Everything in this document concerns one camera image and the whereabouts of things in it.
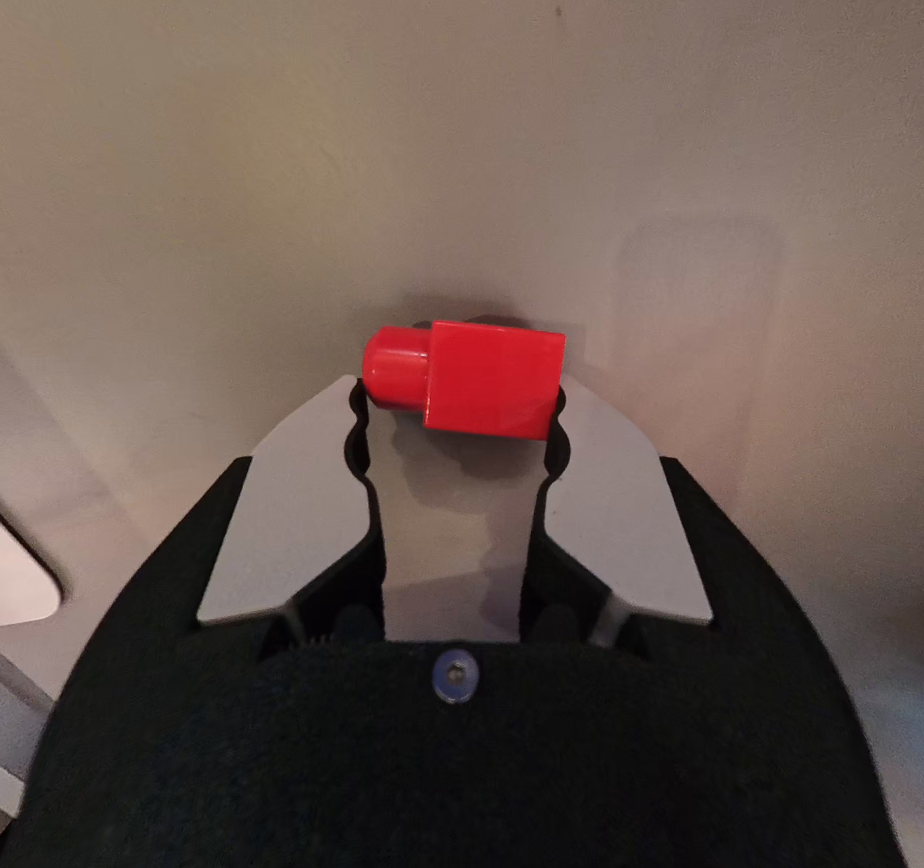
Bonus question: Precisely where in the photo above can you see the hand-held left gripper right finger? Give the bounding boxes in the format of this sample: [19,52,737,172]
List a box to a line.
[520,377,714,646]

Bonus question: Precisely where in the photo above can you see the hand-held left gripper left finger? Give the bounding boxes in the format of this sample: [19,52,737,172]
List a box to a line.
[197,375,384,628]

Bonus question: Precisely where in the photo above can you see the red single-stud toy block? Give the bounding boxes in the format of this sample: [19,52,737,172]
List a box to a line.
[359,320,567,441]

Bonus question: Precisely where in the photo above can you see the grey desk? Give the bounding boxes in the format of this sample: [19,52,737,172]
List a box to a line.
[0,0,924,832]

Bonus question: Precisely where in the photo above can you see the white stand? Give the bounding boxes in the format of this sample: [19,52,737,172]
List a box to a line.
[0,513,62,628]

